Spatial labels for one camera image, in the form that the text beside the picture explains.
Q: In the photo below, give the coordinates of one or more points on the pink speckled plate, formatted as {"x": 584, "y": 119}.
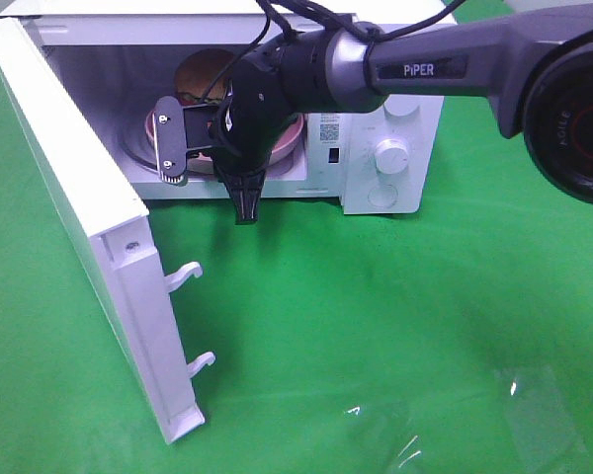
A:
{"x": 203, "y": 164}

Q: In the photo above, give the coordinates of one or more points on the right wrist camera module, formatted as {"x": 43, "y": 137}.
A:
{"x": 180, "y": 133}

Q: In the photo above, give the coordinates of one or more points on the white microwave knob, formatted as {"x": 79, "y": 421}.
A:
{"x": 399, "y": 106}
{"x": 391, "y": 157}

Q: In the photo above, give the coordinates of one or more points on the toy burger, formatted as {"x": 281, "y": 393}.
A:
{"x": 198, "y": 80}

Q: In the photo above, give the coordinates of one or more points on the round white door-release button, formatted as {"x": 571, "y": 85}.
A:
{"x": 383, "y": 196}

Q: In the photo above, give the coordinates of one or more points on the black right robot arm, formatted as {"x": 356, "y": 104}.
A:
{"x": 535, "y": 69}

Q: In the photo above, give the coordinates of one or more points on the glass microwave turntable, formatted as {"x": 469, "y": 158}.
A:
{"x": 136, "y": 146}

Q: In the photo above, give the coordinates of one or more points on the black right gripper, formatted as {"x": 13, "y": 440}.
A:
{"x": 248, "y": 123}

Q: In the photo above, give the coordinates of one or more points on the white microwave oven body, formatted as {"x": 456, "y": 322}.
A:
{"x": 100, "y": 66}

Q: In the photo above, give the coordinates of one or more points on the white microwave door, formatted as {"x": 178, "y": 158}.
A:
{"x": 107, "y": 223}

